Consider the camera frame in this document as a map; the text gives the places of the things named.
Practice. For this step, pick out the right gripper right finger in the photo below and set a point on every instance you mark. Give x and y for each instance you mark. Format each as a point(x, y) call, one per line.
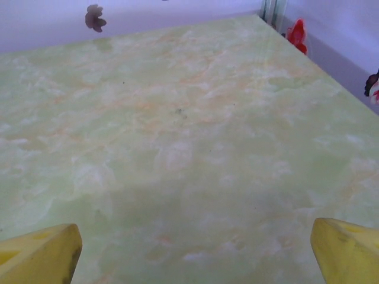
point(349, 254)

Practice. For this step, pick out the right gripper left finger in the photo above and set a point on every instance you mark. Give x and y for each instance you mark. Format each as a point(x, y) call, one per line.
point(38, 257)

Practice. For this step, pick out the aluminium corner post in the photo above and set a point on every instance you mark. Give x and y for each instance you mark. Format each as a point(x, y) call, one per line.
point(272, 12)

